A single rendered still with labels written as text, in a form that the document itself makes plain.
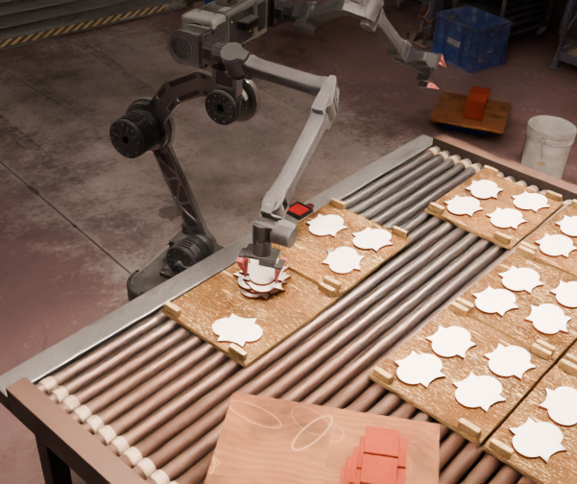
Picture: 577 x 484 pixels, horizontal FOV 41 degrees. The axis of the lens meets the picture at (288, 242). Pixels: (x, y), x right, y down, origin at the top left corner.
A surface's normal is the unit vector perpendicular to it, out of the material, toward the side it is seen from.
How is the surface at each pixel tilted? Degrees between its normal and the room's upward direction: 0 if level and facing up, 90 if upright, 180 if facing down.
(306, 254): 0
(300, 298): 0
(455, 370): 0
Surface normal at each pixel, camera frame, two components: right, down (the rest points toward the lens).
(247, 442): 0.04, -0.82
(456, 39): -0.82, 0.30
